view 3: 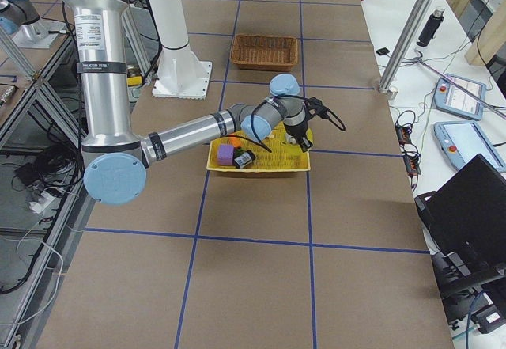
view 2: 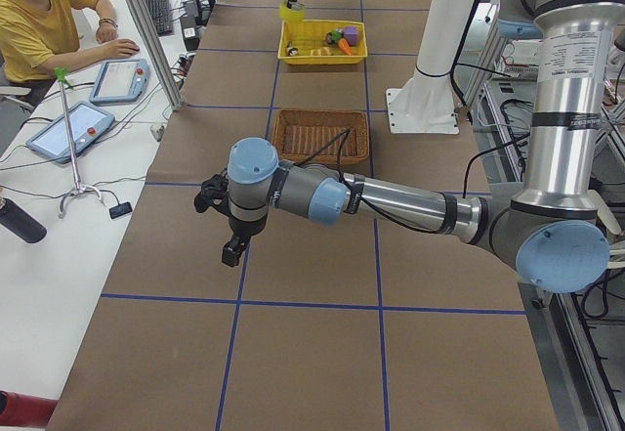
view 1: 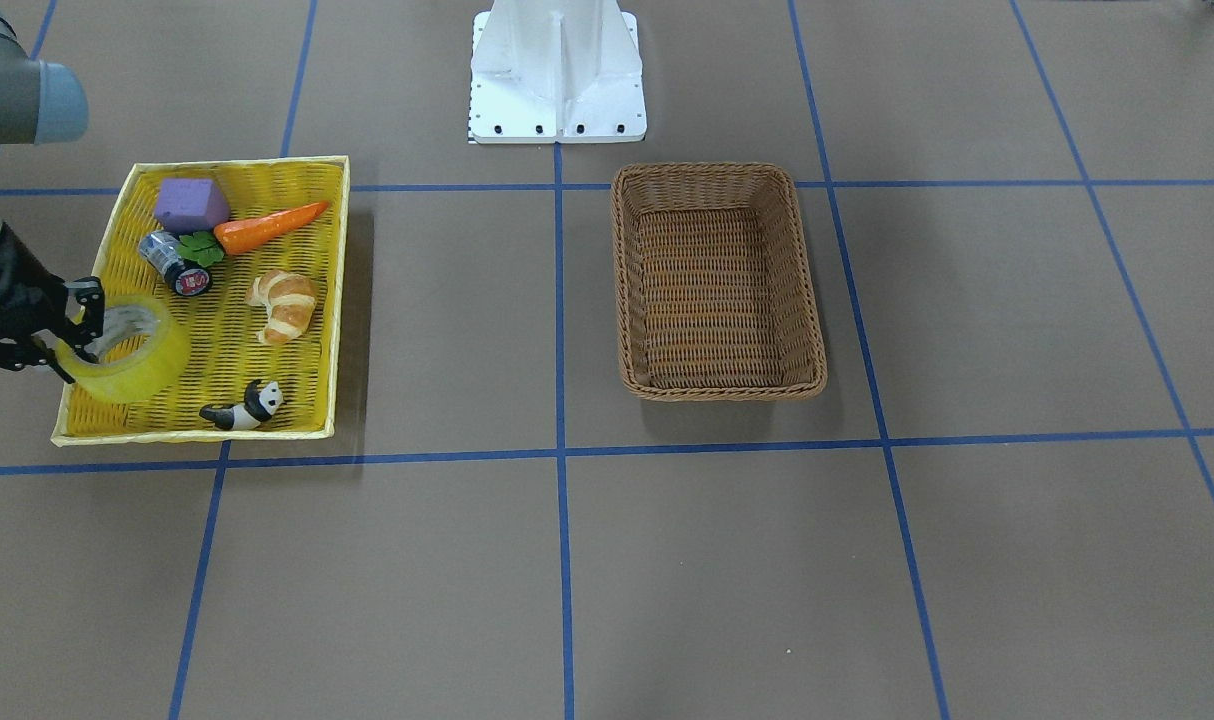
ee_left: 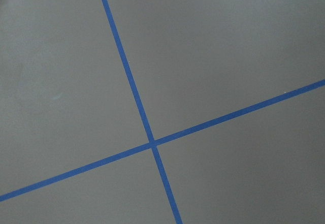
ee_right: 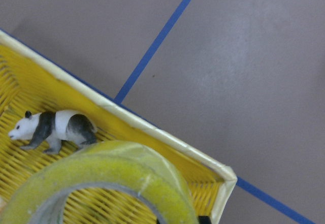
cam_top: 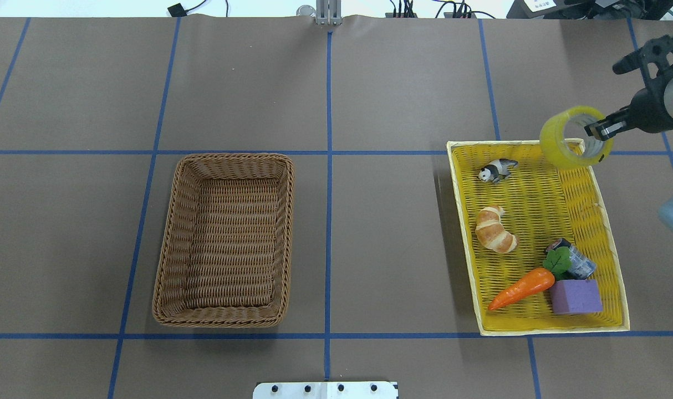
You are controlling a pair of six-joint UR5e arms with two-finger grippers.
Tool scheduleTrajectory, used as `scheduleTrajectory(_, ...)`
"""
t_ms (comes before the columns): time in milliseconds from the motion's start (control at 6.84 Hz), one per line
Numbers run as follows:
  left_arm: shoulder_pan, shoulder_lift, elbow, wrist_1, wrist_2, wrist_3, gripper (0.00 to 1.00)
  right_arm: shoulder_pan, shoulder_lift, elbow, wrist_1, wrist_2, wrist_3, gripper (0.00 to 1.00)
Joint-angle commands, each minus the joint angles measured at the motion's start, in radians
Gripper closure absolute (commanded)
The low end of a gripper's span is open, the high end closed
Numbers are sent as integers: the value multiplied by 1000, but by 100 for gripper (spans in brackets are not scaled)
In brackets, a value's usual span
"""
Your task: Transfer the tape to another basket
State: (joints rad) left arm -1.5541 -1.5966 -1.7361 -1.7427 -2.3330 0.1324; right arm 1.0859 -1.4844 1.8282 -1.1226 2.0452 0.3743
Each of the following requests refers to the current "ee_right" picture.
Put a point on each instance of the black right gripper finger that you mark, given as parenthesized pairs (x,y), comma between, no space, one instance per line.
(204,219)

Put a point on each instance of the toy panda figure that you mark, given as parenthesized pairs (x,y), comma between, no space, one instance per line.
(54,127)

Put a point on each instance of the clear yellowish tape roll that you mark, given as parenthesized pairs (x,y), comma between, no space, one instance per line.
(116,182)

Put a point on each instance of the yellow woven basket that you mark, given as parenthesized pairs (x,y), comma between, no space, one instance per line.
(30,82)

